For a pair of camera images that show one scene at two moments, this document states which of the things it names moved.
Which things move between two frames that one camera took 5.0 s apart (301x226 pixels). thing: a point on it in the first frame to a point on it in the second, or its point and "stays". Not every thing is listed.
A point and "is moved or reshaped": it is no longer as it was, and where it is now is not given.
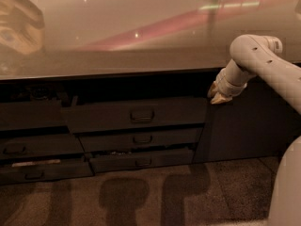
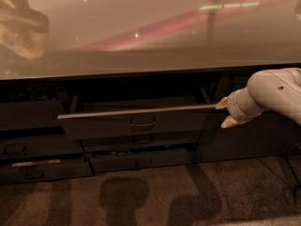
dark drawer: [46, 145] stays
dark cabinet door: [257, 122] stays
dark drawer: [116, 113] is moved or reshaped
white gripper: [226, 85] to [234, 108]
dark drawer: [22, 114] stays
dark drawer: [120, 139] stays
